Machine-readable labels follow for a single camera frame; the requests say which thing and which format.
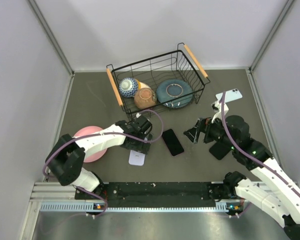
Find black phone case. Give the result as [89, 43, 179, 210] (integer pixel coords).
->
[209, 142, 232, 161]

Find blue white patterned bowl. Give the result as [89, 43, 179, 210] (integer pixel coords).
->
[119, 77, 140, 98]

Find yellow bowl in basket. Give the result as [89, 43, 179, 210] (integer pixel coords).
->
[136, 80, 151, 90]

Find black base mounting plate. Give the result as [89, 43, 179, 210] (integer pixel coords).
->
[74, 181, 243, 208]

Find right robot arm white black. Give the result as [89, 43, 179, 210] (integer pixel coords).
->
[184, 115, 300, 240]

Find pink plate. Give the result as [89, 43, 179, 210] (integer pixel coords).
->
[74, 126, 107, 163]

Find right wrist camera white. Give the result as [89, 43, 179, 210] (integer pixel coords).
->
[211, 101, 229, 123]

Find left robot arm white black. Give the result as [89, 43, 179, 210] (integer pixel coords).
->
[43, 115, 153, 199]

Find teal ceramic plate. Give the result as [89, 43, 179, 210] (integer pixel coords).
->
[156, 79, 194, 109]

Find black screen smartphone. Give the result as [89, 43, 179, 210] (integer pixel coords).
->
[161, 129, 185, 157]

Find light blue smartphone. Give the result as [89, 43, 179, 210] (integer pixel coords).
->
[215, 88, 243, 104]

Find black wire dish basket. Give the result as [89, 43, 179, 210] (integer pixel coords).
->
[106, 45, 210, 120]

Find aluminium frame rail front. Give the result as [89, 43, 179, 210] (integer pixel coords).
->
[32, 181, 300, 213]

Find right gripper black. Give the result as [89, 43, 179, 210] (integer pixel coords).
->
[183, 113, 237, 150]

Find brown ceramic bowl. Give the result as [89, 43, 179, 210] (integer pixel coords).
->
[134, 88, 157, 110]

